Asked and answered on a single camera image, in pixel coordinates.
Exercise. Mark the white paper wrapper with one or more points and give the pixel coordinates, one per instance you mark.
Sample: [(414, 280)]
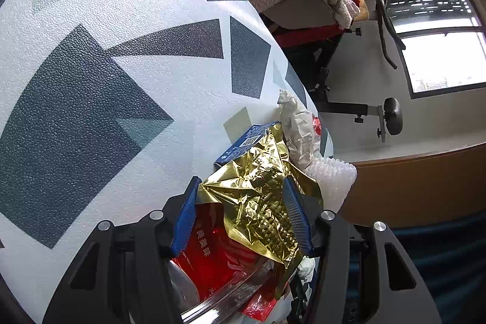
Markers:
[(298, 127)]

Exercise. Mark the gold foil wrapper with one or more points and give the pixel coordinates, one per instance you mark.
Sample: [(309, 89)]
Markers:
[(250, 189)]

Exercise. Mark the wooden panel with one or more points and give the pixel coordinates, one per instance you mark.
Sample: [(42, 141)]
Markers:
[(418, 190)]

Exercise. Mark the white foam fruit net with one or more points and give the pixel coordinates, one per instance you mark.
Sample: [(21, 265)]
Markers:
[(335, 179)]

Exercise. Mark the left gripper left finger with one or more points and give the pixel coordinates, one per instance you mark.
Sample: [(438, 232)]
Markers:
[(186, 217)]

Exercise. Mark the crushed red soda can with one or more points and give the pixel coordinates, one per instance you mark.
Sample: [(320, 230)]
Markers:
[(211, 260)]

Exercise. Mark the geometric patterned table cover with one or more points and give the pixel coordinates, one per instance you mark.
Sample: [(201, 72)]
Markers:
[(109, 108)]

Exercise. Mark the blue cardboard box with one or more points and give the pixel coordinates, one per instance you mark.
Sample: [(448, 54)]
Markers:
[(243, 143)]

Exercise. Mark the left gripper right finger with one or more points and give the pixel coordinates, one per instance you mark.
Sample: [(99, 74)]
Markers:
[(296, 212)]

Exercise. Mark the blue curtain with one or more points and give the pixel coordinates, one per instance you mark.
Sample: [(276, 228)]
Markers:
[(450, 256)]

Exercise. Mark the black exercise bike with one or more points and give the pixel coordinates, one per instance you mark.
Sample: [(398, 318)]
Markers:
[(360, 81)]

